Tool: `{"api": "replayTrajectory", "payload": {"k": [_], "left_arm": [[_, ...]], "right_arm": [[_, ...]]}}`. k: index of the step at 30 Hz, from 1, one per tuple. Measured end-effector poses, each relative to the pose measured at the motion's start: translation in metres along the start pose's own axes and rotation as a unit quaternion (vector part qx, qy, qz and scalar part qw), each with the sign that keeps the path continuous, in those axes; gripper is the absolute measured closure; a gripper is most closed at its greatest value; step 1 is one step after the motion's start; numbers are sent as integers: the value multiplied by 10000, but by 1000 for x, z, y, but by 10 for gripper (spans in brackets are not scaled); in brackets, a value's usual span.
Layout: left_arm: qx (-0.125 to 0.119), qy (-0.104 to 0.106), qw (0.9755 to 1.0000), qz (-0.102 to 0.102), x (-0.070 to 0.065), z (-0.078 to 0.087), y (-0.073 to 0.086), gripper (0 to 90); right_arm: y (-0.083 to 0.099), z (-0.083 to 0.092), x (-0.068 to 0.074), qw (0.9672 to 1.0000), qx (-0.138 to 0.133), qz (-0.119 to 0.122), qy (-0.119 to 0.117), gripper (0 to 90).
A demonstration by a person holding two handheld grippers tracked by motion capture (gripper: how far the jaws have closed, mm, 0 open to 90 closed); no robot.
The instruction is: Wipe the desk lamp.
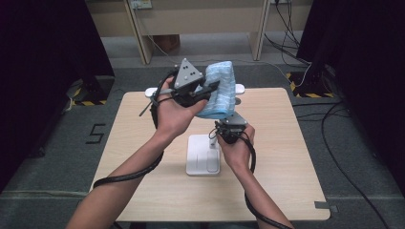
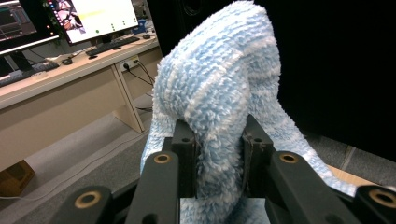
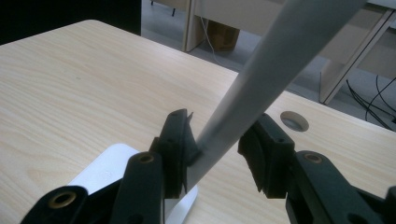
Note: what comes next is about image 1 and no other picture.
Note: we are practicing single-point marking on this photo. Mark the white power strip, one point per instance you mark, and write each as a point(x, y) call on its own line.
point(141, 4)

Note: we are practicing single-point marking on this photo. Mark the person's left hand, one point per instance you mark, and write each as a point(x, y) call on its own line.
point(173, 117)

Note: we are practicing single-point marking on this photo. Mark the beige desk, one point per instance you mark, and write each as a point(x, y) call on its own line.
point(197, 19)

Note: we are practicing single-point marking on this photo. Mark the round dark table grommet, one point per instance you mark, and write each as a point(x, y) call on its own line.
point(238, 101)

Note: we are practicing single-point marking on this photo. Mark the grey tape piece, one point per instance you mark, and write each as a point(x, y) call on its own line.
point(323, 205)

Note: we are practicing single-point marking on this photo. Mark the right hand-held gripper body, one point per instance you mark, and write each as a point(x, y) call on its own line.
point(235, 120)

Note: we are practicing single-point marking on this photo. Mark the person's right hand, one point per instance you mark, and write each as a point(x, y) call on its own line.
point(238, 152)

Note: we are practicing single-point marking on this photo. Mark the white desk lamp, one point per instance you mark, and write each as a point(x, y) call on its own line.
point(202, 156)

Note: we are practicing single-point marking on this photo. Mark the blue striped cloth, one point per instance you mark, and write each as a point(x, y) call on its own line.
point(219, 92)

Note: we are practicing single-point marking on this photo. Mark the brown cardboard box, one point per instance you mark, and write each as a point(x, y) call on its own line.
point(167, 43)

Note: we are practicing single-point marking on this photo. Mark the black stand base striped tape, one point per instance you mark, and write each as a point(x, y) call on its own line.
point(95, 90)
point(310, 86)

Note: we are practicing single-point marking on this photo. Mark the black curtain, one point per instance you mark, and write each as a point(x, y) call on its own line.
point(41, 63)
point(366, 63)

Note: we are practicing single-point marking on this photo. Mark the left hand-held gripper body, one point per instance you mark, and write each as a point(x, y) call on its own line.
point(187, 74)

